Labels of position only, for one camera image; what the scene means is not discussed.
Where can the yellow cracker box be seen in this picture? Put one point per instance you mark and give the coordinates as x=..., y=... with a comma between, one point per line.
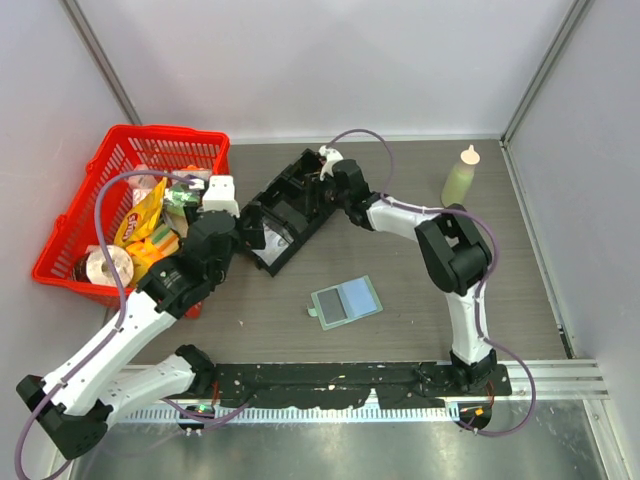
x=145, y=253

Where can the white small packet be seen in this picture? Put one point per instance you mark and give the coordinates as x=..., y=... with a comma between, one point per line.
x=144, y=181

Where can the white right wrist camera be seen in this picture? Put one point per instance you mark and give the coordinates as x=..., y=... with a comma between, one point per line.
x=331, y=157

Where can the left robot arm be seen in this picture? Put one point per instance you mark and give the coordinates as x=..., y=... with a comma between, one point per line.
x=77, y=403

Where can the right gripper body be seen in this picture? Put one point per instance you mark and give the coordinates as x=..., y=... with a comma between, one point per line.
x=345, y=195

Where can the green sponge pack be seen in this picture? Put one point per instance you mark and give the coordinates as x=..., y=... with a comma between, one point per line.
x=178, y=196

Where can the white credit card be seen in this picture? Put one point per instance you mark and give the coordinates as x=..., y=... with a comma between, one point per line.
x=277, y=241

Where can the black plastic organizer tray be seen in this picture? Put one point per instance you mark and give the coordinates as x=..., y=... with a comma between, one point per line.
x=288, y=200

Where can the toilet paper roll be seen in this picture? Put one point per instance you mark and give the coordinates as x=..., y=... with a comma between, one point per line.
x=103, y=270

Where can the green squeeze bottle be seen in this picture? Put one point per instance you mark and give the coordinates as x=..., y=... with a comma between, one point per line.
x=460, y=178

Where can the dark round can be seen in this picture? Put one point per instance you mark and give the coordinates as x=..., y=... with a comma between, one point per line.
x=79, y=271

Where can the aluminium front rail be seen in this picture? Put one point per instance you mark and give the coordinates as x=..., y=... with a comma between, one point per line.
x=539, y=381

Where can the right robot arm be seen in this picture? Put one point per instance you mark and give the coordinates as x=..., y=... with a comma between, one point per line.
x=456, y=257

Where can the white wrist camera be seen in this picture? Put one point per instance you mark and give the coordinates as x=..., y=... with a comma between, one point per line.
x=331, y=157
x=220, y=195

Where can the red plastic shopping basket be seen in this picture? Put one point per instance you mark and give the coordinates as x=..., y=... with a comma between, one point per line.
x=124, y=147

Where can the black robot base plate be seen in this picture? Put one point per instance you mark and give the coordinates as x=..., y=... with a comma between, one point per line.
x=339, y=386

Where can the green yellow sponge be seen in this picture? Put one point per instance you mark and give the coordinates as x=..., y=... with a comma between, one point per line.
x=165, y=240

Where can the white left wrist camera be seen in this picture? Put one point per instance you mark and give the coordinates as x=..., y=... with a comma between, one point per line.
x=220, y=195

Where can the yellow snack bag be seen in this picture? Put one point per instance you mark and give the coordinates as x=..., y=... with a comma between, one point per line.
x=140, y=222

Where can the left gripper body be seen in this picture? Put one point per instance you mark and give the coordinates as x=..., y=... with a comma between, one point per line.
x=220, y=272

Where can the green leather card holder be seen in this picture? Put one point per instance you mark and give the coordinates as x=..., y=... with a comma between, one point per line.
x=344, y=303

